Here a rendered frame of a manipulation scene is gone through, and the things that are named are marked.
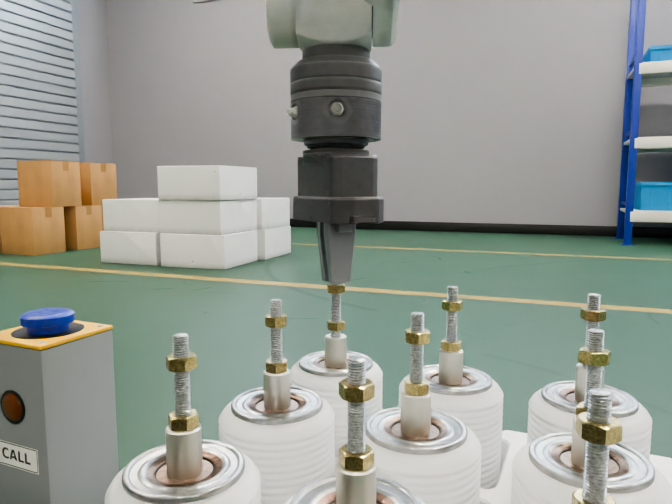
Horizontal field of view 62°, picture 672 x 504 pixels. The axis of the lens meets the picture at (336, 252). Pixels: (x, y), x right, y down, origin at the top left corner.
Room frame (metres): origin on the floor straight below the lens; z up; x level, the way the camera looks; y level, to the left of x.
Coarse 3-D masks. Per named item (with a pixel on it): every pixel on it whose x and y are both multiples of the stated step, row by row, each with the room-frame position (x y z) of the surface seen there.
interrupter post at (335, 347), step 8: (328, 336) 0.55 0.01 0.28; (344, 336) 0.55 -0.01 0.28; (328, 344) 0.54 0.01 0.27; (336, 344) 0.54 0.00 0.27; (344, 344) 0.55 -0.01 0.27; (328, 352) 0.54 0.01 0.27; (336, 352) 0.54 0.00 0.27; (344, 352) 0.55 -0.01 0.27; (328, 360) 0.54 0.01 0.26; (336, 360) 0.54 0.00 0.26; (344, 360) 0.55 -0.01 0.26
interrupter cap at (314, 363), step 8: (320, 352) 0.58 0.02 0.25; (352, 352) 0.58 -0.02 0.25; (304, 360) 0.56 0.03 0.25; (312, 360) 0.56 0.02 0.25; (320, 360) 0.56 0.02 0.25; (368, 360) 0.55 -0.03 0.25; (304, 368) 0.53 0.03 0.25; (312, 368) 0.53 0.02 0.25; (320, 368) 0.53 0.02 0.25; (328, 368) 0.53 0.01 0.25; (336, 368) 0.54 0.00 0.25; (344, 368) 0.53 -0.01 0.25; (368, 368) 0.53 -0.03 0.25; (328, 376) 0.52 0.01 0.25; (336, 376) 0.52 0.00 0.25; (344, 376) 0.52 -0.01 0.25
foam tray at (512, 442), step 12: (504, 432) 0.55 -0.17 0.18; (516, 432) 0.55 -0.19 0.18; (504, 444) 0.53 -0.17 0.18; (516, 444) 0.52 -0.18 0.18; (504, 456) 0.53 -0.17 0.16; (660, 456) 0.50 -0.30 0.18; (504, 468) 0.47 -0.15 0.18; (660, 468) 0.47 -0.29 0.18; (504, 480) 0.45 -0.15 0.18; (480, 492) 0.44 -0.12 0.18; (492, 492) 0.44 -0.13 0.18; (504, 492) 0.44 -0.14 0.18
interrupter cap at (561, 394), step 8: (552, 384) 0.48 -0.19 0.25; (560, 384) 0.49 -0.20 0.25; (568, 384) 0.49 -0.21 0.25; (544, 392) 0.46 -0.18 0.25; (552, 392) 0.47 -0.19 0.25; (560, 392) 0.47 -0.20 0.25; (568, 392) 0.47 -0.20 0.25; (616, 392) 0.47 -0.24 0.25; (624, 392) 0.46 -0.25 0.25; (544, 400) 0.46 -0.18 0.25; (552, 400) 0.45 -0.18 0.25; (560, 400) 0.45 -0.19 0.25; (568, 400) 0.45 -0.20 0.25; (616, 400) 0.45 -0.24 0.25; (624, 400) 0.45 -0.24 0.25; (632, 400) 0.45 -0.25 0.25; (560, 408) 0.44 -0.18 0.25; (568, 408) 0.43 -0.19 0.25; (616, 408) 0.43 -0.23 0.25; (624, 408) 0.43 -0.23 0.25; (632, 408) 0.43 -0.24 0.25; (616, 416) 0.42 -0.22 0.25; (624, 416) 0.42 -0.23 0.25
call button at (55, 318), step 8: (32, 312) 0.44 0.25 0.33; (40, 312) 0.44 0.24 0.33; (48, 312) 0.44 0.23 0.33; (56, 312) 0.44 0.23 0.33; (64, 312) 0.44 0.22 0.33; (72, 312) 0.45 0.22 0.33; (24, 320) 0.43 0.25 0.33; (32, 320) 0.43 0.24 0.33; (40, 320) 0.43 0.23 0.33; (48, 320) 0.43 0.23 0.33; (56, 320) 0.43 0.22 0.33; (64, 320) 0.44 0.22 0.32; (72, 320) 0.45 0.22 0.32; (32, 328) 0.43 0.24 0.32; (40, 328) 0.43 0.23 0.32; (48, 328) 0.43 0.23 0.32; (56, 328) 0.44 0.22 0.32; (64, 328) 0.44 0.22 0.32
